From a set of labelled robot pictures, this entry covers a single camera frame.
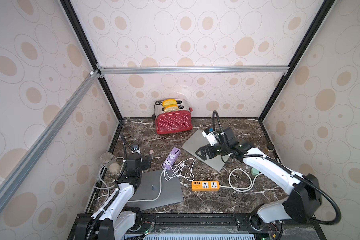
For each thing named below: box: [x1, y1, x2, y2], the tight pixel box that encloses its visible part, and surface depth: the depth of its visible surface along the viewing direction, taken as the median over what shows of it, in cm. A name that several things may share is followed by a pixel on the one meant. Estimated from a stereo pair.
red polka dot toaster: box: [151, 100, 193, 135], surface depth 105 cm
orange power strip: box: [191, 180, 220, 191], surface depth 85 cm
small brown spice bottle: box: [262, 144, 275, 157], surface depth 94 cm
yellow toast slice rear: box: [162, 99, 177, 108], surface depth 105 cm
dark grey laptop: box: [127, 169, 184, 211], surface depth 85 cm
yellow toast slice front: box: [164, 105, 179, 112], surface depth 100 cm
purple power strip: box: [163, 147, 181, 170], surface depth 96 cm
